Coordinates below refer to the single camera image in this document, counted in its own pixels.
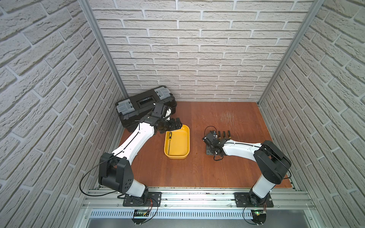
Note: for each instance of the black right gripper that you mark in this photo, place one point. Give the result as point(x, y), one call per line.
point(207, 151)

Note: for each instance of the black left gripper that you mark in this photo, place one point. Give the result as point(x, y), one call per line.
point(172, 124)

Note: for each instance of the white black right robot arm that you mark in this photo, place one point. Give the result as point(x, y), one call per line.
point(272, 162)

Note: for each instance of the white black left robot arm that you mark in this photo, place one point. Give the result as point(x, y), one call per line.
point(115, 170)

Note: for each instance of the yellow plastic storage tray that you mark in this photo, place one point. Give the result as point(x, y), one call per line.
point(180, 143)

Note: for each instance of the black plastic toolbox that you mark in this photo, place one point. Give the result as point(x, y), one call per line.
point(132, 109)

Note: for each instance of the right controller circuit board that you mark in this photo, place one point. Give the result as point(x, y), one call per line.
point(259, 217)

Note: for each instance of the controller circuit board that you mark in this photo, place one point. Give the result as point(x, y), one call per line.
point(259, 217)
point(140, 216)

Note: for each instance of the left controller circuit board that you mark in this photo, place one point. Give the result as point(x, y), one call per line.
point(140, 216)

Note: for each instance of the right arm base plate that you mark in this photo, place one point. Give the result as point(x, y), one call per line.
point(250, 199)

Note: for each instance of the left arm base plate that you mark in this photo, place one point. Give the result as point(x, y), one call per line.
point(147, 199)

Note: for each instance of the aluminium front rail frame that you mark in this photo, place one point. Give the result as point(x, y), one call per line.
point(198, 208)

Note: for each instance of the aluminium left corner post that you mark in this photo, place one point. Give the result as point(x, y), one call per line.
point(103, 45)

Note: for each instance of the aluminium corner post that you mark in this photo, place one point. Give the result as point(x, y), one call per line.
point(313, 11)
point(103, 45)

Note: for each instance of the aluminium right corner post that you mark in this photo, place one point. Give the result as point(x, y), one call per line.
point(313, 11)

